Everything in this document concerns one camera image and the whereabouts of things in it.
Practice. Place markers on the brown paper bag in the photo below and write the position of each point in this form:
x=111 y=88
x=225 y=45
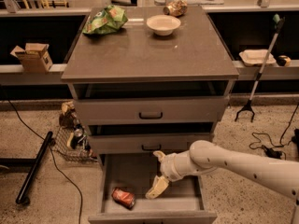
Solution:
x=68 y=115

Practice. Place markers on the grabber reacher tool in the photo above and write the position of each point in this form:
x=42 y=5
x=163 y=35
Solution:
x=279 y=22

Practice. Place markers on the white bowl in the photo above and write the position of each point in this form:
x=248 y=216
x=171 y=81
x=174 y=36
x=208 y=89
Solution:
x=163 y=25

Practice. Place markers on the yellow black tape measure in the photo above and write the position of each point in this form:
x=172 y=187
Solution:
x=283 y=60

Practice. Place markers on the wire basket with items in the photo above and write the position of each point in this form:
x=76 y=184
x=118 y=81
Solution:
x=72 y=144

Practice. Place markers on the grey top drawer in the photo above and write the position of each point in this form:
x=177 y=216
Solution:
x=151 y=102

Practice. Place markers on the grey drawer cabinet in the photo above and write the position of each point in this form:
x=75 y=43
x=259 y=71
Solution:
x=135 y=54

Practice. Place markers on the small cardboard box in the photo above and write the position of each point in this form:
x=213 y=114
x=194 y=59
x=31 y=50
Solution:
x=34 y=58

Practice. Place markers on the crushed brown can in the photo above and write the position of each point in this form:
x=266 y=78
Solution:
x=176 y=8

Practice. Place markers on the black table leg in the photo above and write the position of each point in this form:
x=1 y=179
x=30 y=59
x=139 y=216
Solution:
x=28 y=166

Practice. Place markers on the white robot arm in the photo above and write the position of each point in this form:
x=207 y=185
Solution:
x=202 y=157

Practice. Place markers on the grey middle drawer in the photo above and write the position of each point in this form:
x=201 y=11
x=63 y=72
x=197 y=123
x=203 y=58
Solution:
x=137 y=138

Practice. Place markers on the grey bottom drawer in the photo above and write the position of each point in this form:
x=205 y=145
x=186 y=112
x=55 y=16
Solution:
x=181 y=203

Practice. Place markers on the green chip bag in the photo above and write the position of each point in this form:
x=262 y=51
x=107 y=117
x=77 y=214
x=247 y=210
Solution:
x=107 y=21

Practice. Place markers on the red coke can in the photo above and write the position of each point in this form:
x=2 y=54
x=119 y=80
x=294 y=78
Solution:
x=125 y=198

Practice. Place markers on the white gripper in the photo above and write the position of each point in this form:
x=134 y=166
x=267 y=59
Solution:
x=168 y=167

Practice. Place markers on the white takeout tray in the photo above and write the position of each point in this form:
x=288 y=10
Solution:
x=251 y=57

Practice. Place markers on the grey drawer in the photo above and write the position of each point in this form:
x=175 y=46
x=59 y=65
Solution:
x=137 y=138
x=151 y=102
x=181 y=203

